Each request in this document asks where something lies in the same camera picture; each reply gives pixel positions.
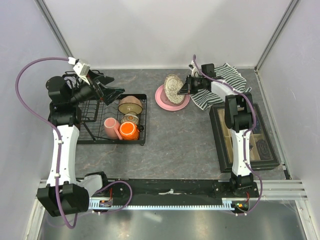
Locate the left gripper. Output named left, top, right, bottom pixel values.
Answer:
left=68, top=69, right=124, bottom=105

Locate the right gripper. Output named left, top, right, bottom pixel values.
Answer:
left=178, top=74, right=206, bottom=95

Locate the speckled grey plate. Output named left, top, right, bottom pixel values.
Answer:
left=164, top=74, right=185, bottom=105

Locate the brown bowl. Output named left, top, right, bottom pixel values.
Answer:
left=118, top=95, right=143, bottom=115

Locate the pink plate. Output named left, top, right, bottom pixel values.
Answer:
left=155, top=85, right=190, bottom=112

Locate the patterned small bowl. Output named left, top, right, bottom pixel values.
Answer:
left=120, top=112, right=140, bottom=125

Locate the orange mug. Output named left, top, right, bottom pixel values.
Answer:
left=119, top=121, right=144, bottom=141

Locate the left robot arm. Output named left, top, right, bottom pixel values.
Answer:
left=36, top=70, right=125, bottom=217

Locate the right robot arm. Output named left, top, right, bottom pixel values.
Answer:
left=177, top=60, right=256, bottom=197

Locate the pink mug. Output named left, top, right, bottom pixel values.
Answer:
left=104, top=117, right=123, bottom=140

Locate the striped towel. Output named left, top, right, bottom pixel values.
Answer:
left=190, top=63, right=252, bottom=110

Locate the black rolled tie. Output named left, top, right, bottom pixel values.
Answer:
left=255, top=139, right=272, bottom=160

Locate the black glass-lid display box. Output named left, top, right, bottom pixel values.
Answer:
left=209, top=103, right=280, bottom=173

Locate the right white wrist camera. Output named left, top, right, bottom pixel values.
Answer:
left=188, top=63, right=200, bottom=78

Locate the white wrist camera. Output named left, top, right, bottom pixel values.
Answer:
left=68, top=57, right=91, bottom=85
left=188, top=63, right=200, bottom=78

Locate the black wire dish rack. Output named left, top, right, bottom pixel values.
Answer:
left=49, top=71, right=148, bottom=147

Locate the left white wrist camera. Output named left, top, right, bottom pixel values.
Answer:
left=68, top=57, right=91, bottom=85

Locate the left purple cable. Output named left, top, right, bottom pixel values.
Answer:
left=14, top=57, right=78, bottom=230

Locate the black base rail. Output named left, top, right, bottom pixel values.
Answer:
left=109, top=178, right=260, bottom=208

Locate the white cable duct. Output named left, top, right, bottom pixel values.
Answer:
left=88, top=198, right=235, bottom=211

